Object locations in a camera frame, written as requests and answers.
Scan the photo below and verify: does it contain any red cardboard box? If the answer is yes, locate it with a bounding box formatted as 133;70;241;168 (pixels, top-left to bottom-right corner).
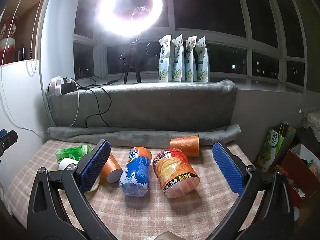
280;143;320;201

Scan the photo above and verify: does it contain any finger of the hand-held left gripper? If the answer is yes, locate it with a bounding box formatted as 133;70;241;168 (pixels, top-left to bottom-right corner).
0;129;18;164

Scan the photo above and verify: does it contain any thin white cord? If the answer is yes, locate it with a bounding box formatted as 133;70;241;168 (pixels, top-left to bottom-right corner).
0;0;48;133

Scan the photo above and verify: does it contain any grey blanket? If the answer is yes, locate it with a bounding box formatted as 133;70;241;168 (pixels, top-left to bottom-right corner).
46;79;238;132

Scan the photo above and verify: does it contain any red white vase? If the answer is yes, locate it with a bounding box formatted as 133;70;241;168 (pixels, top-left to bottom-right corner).
0;16;20;65

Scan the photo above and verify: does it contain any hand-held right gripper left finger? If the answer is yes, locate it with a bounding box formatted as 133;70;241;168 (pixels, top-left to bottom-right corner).
27;139;118;240

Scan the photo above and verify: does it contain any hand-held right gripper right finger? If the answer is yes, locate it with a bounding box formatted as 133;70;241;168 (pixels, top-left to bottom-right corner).
205;141;295;240

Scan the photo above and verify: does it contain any white plastic cup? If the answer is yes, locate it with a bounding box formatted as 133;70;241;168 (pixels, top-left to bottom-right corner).
58;157;101;193

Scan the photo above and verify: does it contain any white green refill pouch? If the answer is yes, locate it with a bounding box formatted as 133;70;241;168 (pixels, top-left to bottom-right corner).
158;34;173;83
196;36;210;83
172;35;185;82
184;36;198;82

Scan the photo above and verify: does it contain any checked cloth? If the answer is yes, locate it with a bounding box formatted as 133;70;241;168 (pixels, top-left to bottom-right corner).
5;140;265;240

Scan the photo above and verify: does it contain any black charger plug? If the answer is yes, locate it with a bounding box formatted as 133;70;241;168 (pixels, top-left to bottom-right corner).
61;82;76;94

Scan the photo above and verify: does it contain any orange paper cup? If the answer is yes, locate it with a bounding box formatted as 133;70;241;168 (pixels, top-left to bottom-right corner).
170;134;200;157
100;152;123;183

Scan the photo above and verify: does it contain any white cable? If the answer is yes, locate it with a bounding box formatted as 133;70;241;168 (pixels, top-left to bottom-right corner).
71;89;80;128

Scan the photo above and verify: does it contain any green paper bag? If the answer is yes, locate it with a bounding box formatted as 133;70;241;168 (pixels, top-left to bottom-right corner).
257;122;297;173

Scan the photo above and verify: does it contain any rolled grey towel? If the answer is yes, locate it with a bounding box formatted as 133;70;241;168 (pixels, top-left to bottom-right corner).
47;124;241;147

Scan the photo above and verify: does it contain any wooden shelf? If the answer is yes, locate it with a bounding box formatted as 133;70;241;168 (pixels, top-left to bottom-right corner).
0;0;47;67

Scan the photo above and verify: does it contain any black ring light cable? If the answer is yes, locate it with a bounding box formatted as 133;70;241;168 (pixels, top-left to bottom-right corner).
75;79;125;90

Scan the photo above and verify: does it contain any blue label plastic cup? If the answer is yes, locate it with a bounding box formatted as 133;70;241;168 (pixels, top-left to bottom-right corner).
119;147;152;197

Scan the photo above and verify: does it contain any white bead cord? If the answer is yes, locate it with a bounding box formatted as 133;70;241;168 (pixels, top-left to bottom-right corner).
26;0;38;76

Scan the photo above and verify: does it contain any white power strip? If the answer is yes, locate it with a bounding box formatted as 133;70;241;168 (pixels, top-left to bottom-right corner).
49;76;66;96

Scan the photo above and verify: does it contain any black tripod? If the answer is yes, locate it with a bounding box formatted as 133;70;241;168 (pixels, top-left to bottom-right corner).
119;37;142;84

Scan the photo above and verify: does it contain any orange red label plastic cup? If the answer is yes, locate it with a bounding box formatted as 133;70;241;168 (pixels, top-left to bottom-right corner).
152;148;200;199

